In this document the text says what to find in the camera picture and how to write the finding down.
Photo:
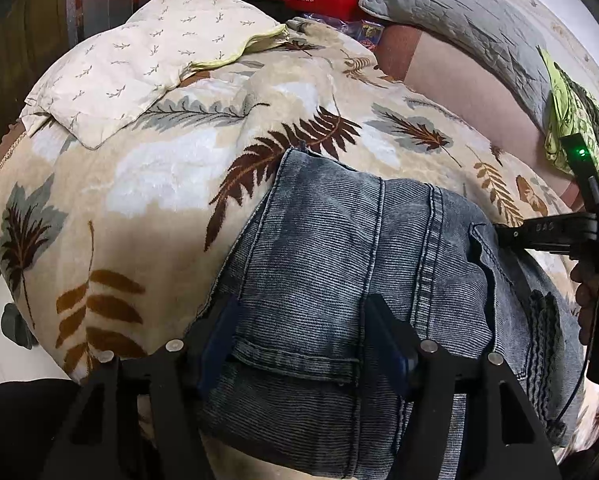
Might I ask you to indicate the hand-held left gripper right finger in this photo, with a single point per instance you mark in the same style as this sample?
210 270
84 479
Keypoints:
387 346

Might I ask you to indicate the black cloth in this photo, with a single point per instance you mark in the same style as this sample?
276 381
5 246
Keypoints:
249 0

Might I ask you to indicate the white twig print pillow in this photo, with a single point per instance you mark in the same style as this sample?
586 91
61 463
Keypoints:
144 55

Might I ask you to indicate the blue denim pants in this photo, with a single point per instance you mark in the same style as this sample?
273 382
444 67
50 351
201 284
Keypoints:
339 270

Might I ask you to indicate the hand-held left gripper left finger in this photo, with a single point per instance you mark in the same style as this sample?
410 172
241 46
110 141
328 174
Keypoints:
219 341

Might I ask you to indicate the dark wooden cabinet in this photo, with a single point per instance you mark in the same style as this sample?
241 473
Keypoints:
39 20

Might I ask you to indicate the colourful small packets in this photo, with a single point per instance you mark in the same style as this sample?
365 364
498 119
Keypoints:
364 32

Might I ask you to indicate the beige leaf print blanket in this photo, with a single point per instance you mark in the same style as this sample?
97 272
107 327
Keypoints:
154 185

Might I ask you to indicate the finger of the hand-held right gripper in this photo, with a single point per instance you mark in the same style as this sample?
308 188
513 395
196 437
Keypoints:
507 237

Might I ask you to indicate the grey quilted pillow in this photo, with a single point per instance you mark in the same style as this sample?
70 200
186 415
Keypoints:
459 20

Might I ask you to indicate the person's right hand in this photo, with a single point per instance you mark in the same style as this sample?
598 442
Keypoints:
588 295

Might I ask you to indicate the green patterned cloth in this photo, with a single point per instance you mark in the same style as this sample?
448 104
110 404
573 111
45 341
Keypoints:
574 105

